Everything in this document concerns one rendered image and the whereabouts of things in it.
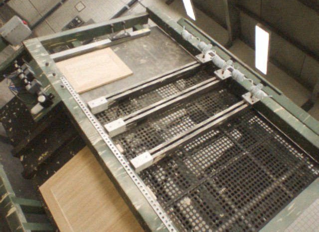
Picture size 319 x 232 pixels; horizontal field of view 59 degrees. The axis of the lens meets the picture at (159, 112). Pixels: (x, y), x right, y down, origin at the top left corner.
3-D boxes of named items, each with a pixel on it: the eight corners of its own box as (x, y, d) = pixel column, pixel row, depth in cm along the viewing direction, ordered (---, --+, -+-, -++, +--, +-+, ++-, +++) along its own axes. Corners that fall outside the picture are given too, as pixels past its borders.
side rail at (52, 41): (39, 48, 242) (36, 37, 234) (144, 20, 296) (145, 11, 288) (41, 52, 240) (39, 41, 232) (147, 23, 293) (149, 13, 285)
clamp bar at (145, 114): (102, 129, 186) (101, 105, 168) (226, 74, 243) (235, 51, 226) (110, 140, 181) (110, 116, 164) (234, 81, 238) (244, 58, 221)
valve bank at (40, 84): (-5, 69, 204) (20, 47, 205) (10, 79, 217) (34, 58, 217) (20, 115, 180) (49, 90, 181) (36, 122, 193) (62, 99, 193)
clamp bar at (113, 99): (85, 108, 197) (83, 82, 179) (208, 59, 254) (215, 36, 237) (92, 117, 192) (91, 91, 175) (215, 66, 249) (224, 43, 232)
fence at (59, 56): (50, 59, 226) (49, 55, 223) (147, 31, 272) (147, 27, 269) (52, 62, 224) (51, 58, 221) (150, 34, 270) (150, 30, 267)
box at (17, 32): (-3, 30, 211) (15, 14, 212) (9, 40, 222) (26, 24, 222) (2, 39, 206) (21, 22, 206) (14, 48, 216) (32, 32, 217)
